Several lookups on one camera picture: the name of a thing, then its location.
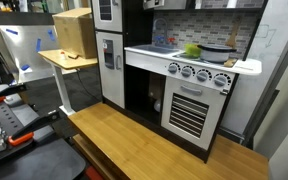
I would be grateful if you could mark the large whiteboard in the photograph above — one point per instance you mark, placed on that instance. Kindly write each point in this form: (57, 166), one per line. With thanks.
(267, 86)

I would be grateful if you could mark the wooden desk with white leg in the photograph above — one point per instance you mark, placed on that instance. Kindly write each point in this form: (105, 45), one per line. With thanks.
(71, 62)

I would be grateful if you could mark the small wooden piece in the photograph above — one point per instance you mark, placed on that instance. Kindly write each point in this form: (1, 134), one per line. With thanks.
(230, 62)

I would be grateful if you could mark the grey cooking pot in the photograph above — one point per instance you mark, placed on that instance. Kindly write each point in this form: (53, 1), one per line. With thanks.
(215, 55)

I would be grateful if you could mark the green toy vegetable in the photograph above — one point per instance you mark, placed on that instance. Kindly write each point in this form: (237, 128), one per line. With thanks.
(192, 50)

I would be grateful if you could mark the white toy oven door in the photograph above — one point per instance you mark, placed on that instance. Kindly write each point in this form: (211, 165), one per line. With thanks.
(214, 133)

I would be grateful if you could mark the large cardboard box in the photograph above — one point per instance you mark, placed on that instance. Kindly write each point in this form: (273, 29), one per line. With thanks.
(77, 33)

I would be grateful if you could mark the white fridge door with dispenser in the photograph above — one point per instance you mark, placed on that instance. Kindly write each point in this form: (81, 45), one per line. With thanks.
(112, 87)

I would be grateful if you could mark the black mat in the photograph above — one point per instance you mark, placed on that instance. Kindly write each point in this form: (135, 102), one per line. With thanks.
(44, 163)

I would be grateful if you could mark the small bottle with red cap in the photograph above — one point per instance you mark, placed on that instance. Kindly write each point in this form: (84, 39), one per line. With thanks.
(63, 56)

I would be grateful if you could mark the white freezer door with chalkboard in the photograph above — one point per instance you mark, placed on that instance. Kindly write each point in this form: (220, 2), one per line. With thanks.
(95, 24)

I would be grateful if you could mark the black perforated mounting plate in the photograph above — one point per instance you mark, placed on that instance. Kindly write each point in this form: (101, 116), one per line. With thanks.
(4, 115)

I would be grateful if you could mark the wooden spatula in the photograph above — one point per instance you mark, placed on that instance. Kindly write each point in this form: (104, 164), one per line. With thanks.
(232, 40)

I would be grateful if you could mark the grey stove knob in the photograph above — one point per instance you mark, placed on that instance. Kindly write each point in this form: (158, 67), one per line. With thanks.
(220, 80)
(186, 71)
(202, 75)
(173, 68)

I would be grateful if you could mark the grey toy faucet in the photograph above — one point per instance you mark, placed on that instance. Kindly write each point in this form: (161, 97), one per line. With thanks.
(154, 28)

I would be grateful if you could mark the blue tape strip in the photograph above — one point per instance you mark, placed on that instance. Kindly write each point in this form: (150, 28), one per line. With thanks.
(11, 32)
(25, 67)
(38, 45)
(51, 35)

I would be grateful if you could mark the metal panel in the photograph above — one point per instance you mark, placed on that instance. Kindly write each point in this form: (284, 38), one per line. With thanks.
(20, 53)

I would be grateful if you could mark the grey toy sink basin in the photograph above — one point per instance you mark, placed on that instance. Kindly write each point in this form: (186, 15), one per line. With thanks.
(154, 49)

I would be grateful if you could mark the toy play kitchen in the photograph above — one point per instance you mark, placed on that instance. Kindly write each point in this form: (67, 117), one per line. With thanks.
(137, 26)

